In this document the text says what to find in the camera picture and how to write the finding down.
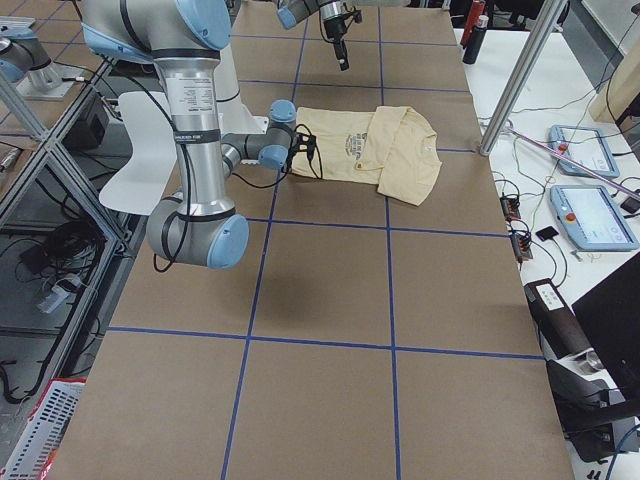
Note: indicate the white plastic basket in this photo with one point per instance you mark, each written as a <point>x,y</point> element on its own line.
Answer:
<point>36,448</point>

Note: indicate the far blue teach pendant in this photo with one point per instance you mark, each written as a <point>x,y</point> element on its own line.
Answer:
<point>585,146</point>

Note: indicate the black computer monitor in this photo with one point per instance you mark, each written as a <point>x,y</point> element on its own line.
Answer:
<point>609,317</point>

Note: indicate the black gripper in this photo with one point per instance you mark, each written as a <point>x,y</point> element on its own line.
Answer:
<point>332,27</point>

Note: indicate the blue teach pendant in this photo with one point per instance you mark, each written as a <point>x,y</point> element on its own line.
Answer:
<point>591,219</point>
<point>585,146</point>

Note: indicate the white chair seat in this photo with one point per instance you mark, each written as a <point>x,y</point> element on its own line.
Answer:
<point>138,186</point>

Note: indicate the near blue teach pendant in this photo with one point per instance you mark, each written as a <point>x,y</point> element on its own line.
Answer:
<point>591,219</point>

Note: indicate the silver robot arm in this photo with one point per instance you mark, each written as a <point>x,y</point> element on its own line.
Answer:
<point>291,13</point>
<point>198,225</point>

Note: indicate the black water bottle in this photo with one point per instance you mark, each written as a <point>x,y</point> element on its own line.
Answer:
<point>475,40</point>

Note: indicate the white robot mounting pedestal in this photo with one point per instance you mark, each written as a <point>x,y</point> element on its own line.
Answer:
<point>234,116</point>

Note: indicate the red water bottle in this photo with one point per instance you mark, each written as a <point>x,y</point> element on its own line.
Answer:
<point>476,9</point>

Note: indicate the cream long-sleeve printed shirt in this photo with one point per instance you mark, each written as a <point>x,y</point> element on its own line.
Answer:
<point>393,148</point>

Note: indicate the aluminium frame post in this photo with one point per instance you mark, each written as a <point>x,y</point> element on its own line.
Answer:
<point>532,49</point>

